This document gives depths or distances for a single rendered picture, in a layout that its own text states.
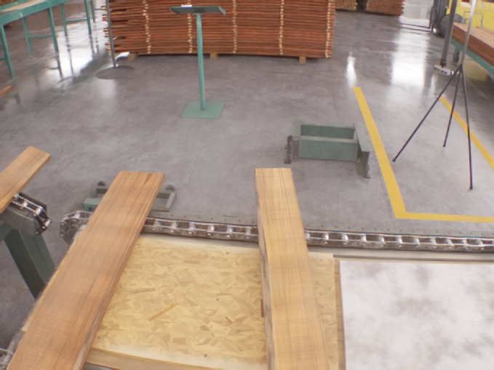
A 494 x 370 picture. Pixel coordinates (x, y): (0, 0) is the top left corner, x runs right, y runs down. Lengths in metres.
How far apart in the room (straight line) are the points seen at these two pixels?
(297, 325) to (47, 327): 0.69
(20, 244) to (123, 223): 0.62
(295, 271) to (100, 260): 0.61
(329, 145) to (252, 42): 3.18
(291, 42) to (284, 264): 5.10
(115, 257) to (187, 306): 0.29
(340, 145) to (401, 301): 2.19
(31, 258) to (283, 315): 1.20
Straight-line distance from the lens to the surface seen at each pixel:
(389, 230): 1.47
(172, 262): 1.28
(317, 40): 6.04
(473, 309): 1.30
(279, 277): 1.15
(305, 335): 1.04
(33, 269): 1.93
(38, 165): 1.82
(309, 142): 3.22
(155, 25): 6.36
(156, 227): 1.39
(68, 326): 1.14
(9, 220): 1.71
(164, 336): 1.10
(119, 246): 1.30
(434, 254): 1.44
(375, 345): 1.10
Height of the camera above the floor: 1.74
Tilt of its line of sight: 35 degrees down
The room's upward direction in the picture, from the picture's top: straight up
